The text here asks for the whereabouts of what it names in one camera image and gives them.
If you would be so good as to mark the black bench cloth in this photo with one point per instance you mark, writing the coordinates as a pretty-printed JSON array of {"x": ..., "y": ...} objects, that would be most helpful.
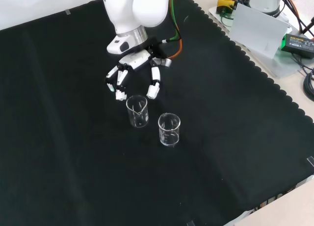
[{"x": 73, "y": 137}]

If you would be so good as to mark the black power adapter green label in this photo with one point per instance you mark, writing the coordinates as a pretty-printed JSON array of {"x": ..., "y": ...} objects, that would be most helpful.
[{"x": 298, "y": 43}]

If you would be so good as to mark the grey tape strip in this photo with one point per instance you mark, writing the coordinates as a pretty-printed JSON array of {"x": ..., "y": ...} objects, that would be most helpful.
[
  {"x": 191, "y": 223},
  {"x": 68, "y": 12},
  {"x": 310, "y": 161}
]

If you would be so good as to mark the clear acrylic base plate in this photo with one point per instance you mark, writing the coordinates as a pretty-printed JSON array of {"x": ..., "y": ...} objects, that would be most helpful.
[{"x": 287, "y": 66}]

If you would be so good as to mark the small clear glass beaker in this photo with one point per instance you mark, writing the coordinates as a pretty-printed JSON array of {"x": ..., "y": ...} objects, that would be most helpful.
[{"x": 138, "y": 121}]

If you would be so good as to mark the yellow stop button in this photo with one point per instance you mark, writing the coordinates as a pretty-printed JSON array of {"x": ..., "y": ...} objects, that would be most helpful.
[{"x": 224, "y": 3}]

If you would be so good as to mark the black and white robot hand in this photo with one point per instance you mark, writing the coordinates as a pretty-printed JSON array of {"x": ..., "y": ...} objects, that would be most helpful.
[{"x": 136, "y": 60}]

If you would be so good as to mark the pale grey board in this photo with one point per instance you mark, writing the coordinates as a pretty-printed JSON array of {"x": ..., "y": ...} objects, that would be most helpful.
[{"x": 257, "y": 27}]

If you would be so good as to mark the wide clear glass beaker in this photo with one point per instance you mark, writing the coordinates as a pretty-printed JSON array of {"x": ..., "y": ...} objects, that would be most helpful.
[{"x": 169, "y": 137}]

